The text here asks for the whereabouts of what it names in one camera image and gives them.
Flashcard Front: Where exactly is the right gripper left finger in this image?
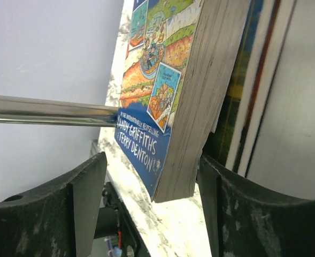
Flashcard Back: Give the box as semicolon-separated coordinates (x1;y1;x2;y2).
0;152;107;256

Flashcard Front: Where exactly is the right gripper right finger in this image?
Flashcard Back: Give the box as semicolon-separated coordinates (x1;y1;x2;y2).
197;154;315;256

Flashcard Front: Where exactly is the blue Animal Farm book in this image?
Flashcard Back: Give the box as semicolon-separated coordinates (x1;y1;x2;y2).
204;0;264;165

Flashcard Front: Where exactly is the blue Storey Treehouse book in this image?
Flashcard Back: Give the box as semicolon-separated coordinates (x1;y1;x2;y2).
114;1;251;203

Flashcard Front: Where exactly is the white wooden two-tier shelf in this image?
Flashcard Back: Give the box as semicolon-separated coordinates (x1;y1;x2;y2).
0;0;315;200

